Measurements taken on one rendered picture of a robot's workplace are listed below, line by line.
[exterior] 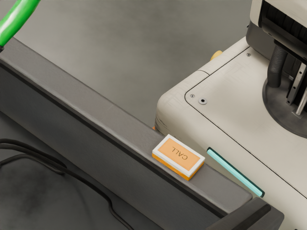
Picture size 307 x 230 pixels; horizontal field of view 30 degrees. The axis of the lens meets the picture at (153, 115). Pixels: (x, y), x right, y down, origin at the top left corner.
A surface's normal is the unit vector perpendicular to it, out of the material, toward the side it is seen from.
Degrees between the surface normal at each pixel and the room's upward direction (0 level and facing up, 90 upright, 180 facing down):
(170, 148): 0
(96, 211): 0
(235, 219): 43
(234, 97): 0
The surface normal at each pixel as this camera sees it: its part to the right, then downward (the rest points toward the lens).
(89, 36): 0.07, -0.62
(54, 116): -0.61, 0.59
